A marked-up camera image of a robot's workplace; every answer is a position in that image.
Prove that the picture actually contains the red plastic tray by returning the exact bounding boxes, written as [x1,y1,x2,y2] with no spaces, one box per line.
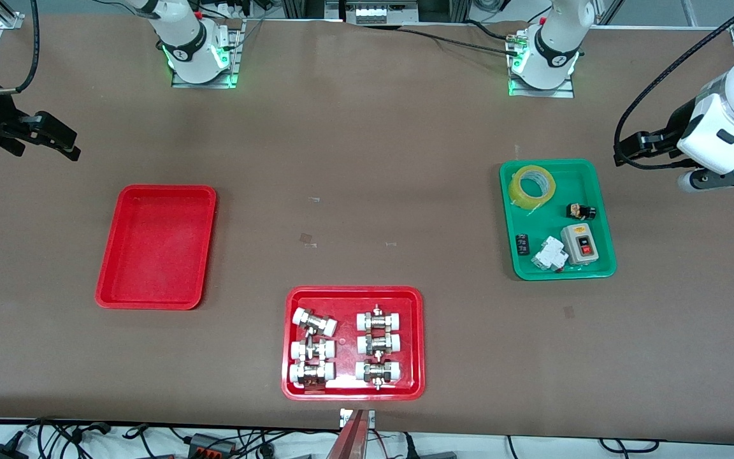
[95,185,217,310]
[281,286,426,402]

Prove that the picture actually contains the black floor cable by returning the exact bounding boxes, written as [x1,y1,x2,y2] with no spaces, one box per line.
[26,418,114,450]

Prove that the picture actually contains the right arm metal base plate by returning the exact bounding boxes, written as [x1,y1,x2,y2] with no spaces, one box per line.
[171,19,245,89]

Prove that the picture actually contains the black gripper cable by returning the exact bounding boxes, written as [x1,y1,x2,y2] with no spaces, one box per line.
[0,0,40,96]
[614,0,734,170]

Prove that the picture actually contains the aluminium frame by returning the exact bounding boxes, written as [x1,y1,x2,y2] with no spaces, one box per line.
[281,0,473,26]

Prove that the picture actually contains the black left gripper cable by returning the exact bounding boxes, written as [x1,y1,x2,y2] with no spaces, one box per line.
[614,0,734,170]

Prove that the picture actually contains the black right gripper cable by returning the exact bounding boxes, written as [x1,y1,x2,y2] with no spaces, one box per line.
[0,0,40,96]

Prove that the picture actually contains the green plastic tray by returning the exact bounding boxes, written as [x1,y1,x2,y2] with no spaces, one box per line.
[500,159,617,281]

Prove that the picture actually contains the aluminium profile bar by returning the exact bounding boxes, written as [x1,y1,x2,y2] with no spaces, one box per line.
[0,0,25,34]

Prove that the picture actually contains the grey hub orange ports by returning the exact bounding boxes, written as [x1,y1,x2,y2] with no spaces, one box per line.
[187,433,238,457]

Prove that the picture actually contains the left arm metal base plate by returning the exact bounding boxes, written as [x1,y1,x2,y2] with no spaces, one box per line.
[508,32,576,99]

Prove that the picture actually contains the yellow clear packing tape roll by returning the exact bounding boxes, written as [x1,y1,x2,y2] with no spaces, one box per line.
[508,164,557,210]

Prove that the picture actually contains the brass valve white caps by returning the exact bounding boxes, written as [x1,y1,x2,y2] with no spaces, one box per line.
[292,308,338,337]
[289,361,336,389]
[356,306,403,332]
[355,359,402,390]
[357,331,401,356]
[290,338,336,362]

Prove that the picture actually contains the white power strip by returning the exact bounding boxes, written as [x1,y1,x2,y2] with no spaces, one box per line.
[343,0,401,26]

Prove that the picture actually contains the black table cable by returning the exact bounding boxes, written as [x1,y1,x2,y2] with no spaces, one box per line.
[398,27,521,55]
[466,19,524,42]

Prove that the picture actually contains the grey push-button switch box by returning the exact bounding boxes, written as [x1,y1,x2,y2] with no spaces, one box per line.
[561,224,599,265]

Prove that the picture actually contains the white circuit breaker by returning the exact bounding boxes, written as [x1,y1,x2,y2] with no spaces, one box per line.
[531,237,566,273]

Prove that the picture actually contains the aluminium profile post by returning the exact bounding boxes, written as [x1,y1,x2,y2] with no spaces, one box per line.
[325,409,368,459]

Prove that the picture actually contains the white mounting plate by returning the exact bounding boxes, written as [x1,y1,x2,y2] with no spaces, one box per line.
[339,408,376,429]

